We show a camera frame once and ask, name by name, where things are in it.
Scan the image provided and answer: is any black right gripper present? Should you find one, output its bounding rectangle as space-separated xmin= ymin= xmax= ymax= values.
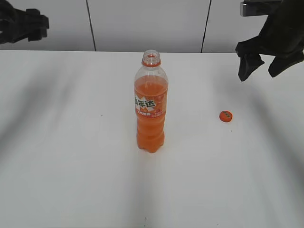
xmin=236 ymin=0 xmax=304 ymax=82

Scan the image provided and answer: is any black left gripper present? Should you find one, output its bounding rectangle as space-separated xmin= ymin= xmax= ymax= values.
xmin=0 ymin=0 xmax=49 ymax=44

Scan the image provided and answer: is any orange bottle cap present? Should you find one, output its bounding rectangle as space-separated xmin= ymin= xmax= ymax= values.
xmin=219 ymin=110 xmax=233 ymax=123

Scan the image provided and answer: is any orange soda plastic bottle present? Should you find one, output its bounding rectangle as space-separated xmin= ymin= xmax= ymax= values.
xmin=134 ymin=50 xmax=169 ymax=153

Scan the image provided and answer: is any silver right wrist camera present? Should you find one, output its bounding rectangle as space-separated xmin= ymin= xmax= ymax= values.
xmin=240 ymin=0 xmax=282 ymax=17

